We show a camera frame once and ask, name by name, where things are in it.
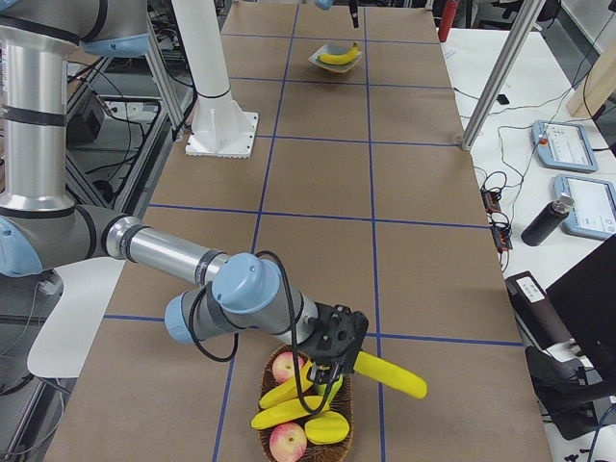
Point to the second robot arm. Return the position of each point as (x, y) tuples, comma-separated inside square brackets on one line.
[(352, 7)]

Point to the brown wicker basket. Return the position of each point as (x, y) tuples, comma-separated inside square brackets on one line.
[(342, 403)]

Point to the teach pendant tablet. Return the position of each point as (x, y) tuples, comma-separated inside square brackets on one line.
[(564, 146), (593, 215)]

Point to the teach pendant tablet near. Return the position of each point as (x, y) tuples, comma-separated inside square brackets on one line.
[(593, 215)]

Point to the teach pendant tablet far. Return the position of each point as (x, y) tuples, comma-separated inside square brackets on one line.
[(564, 146)]

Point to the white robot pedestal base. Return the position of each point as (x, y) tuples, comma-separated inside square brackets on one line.
[(219, 126)]

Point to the green plastic pear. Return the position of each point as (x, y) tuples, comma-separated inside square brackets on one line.
[(335, 387)]

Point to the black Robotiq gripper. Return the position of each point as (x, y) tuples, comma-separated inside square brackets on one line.
[(323, 371)]

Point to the pink red apple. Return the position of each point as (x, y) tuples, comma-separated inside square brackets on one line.
[(283, 368)]

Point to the yellow banana moved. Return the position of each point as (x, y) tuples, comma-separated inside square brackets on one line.
[(391, 375), (340, 59)]

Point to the yellow starfruit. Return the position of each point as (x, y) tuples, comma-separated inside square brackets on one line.
[(327, 428)]

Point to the small black box device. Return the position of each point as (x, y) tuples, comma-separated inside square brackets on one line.
[(502, 99)]

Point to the grey square plate orange rim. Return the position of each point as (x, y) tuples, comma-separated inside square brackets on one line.
[(335, 49)]

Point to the red cylinder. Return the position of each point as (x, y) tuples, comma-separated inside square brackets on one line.
[(448, 15)]

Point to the black water bottle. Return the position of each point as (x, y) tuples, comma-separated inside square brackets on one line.
[(547, 220)]

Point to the yellow banana in basket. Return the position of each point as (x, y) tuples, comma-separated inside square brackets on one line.
[(287, 390), (284, 412)]

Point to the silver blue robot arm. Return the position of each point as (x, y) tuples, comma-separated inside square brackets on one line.
[(43, 228)]

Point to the black monitor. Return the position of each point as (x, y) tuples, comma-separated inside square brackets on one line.
[(584, 298)]

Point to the aluminium frame post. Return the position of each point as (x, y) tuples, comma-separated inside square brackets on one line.
[(514, 43)]

